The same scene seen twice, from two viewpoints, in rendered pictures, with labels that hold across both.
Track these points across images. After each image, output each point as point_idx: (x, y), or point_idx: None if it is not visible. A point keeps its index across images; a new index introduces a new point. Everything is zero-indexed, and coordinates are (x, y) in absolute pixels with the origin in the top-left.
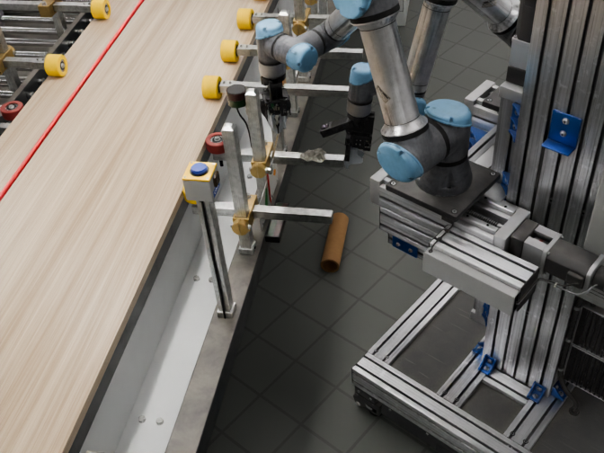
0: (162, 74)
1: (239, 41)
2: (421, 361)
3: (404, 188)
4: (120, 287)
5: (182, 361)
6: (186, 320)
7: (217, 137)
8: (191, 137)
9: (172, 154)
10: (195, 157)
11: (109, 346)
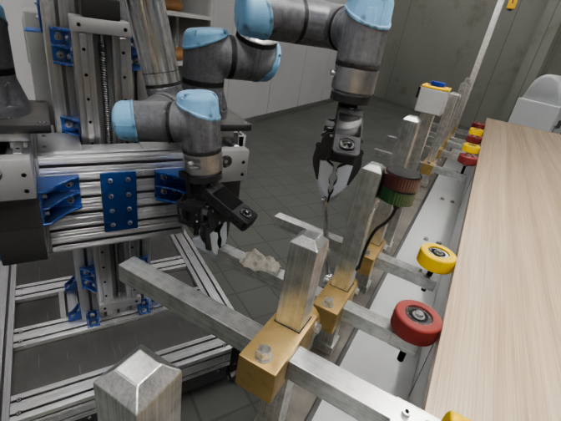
0: None
1: None
2: (192, 327)
3: (239, 119)
4: (484, 206)
5: (416, 261)
6: (417, 286)
7: (419, 311)
8: (473, 346)
9: (498, 322)
10: (452, 298)
11: (473, 184)
